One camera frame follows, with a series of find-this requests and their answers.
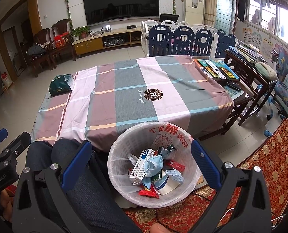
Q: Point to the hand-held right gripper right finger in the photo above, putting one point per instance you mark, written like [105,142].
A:
[203,162]

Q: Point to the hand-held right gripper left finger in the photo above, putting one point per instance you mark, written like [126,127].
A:
[77,165]

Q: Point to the red cigarette box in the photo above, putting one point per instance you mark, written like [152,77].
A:
[176,166]

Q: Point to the dark wrapper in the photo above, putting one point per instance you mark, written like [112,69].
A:
[168,149]

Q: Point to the white bin with plastic liner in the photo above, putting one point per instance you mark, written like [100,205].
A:
[124,150]

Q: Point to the white blue ointment box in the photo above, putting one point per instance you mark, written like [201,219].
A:
[142,165]

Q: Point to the red wrapper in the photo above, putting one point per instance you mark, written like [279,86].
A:
[148,192]

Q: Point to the person's left hand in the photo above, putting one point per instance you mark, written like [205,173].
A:
[7,203]

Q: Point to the person's right hand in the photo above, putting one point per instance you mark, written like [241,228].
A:
[159,229]

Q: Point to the person's legs in jeans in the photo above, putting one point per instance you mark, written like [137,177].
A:
[90,199]

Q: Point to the white red sack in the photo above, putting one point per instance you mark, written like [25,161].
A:
[6,80]

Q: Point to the small blue toy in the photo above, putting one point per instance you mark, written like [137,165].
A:
[267,132]

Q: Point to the dark green box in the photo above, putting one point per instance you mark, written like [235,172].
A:
[61,85]

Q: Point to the plaid tablecloth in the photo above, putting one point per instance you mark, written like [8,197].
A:
[124,89]

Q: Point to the white remote control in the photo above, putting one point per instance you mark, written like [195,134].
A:
[216,70]

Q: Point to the spread of picture books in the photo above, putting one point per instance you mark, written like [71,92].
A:
[228,71]

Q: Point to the dark bag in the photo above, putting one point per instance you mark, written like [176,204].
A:
[36,49]

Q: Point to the dark wooden side table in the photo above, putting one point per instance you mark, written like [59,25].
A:
[245,70]

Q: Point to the blue child chair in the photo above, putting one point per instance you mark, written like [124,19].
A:
[283,92]

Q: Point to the dark wooden chair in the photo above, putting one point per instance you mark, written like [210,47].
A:
[39,34]
[60,24]

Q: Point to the red gift box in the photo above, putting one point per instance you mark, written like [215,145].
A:
[61,40]

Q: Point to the grey green cushion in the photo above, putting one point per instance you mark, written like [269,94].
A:
[265,70]

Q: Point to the stack of books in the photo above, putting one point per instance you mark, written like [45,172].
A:
[245,52]

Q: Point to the wooden television cabinet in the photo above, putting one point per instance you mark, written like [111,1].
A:
[88,45]

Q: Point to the white navy playpen fence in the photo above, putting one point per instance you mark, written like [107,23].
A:
[182,38]

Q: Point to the potted green plant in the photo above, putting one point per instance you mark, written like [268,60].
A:
[80,32]

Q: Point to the black stereo unit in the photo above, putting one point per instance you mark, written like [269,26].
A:
[113,41]

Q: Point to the small desk clock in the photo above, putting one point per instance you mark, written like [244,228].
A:
[108,28]

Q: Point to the black monitor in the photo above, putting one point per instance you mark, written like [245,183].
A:
[169,18]

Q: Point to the flat black box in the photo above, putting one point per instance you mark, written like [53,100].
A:
[131,26]

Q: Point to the white standing air conditioner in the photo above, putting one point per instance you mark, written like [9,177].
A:
[194,3]

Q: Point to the beige curtain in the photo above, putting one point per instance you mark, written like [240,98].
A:
[210,2]

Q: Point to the window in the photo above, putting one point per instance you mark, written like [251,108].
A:
[275,17]

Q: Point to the hanging dark garment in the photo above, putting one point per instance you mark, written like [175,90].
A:
[242,2]

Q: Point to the black television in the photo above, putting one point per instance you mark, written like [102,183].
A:
[120,3]

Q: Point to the wall chart poster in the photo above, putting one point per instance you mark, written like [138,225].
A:
[257,40]
[267,48]
[247,36]

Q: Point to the red wall poster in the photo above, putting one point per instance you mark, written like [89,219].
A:
[276,52]

